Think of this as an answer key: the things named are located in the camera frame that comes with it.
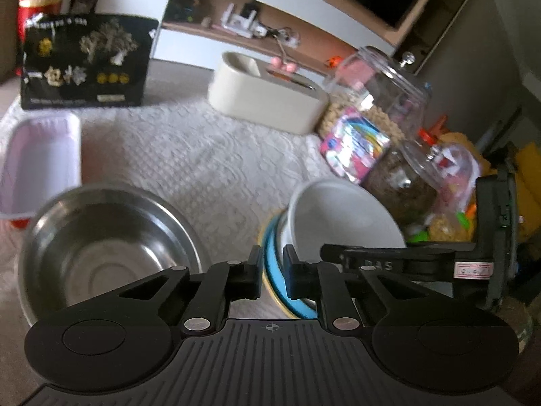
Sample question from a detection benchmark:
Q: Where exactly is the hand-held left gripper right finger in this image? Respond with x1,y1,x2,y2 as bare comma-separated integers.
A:
283,244,424,334

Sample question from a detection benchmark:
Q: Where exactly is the red rectangular baking dish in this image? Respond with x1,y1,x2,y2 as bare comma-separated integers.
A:
0,114,82,229

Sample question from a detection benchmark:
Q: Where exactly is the white charging stand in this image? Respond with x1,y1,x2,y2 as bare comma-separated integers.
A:
222,2,261,37

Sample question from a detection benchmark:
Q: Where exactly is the small glass seed jar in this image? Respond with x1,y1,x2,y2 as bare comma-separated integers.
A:
363,129,449,226

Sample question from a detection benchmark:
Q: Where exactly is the yellow cushion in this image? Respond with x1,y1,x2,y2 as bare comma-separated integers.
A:
513,141,541,254

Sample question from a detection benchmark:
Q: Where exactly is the stainless steel bowl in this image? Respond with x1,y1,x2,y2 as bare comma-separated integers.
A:
18,184,212,327

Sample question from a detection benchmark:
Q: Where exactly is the blue enamel bowl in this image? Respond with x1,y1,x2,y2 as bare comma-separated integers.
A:
263,213,319,319

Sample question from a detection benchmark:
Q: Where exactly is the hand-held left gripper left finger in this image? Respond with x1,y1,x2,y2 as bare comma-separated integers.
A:
119,244,264,336

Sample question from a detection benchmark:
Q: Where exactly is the pink figurine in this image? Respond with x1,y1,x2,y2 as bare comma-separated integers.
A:
270,56,297,73

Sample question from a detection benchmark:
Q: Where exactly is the dark toy vehicle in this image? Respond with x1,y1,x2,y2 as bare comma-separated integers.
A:
169,0,202,22

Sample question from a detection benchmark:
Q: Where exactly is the white bowl with yellow rim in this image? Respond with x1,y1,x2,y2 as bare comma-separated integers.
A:
258,219,297,320

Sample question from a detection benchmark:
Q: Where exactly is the colourful candy packet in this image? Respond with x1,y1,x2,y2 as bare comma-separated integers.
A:
320,107,391,177

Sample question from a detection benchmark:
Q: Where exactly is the black snack bag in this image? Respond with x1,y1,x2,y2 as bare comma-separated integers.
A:
20,13,160,111

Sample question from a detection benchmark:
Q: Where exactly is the deep white bowl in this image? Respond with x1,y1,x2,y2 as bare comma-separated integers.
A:
286,179,407,272

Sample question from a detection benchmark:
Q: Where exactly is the pink plastic bag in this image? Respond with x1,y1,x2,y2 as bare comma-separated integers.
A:
431,141,483,221

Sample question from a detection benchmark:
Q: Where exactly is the cream tissue box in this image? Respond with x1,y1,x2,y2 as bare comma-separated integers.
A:
208,51,330,137

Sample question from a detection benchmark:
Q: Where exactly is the white lace tablecloth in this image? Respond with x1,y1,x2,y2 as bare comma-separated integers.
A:
0,59,381,319

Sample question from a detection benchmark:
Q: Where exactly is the green gumball machine toy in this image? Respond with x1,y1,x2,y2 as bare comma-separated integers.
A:
427,209,476,244

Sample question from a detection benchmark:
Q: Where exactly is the large glass snack jar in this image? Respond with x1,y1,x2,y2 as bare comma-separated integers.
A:
317,46,430,144

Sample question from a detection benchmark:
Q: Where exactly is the orange duck toy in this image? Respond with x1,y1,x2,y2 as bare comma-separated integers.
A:
418,115,470,146

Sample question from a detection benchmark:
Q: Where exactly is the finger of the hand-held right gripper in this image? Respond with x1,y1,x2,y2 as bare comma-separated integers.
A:
320,243,457,264

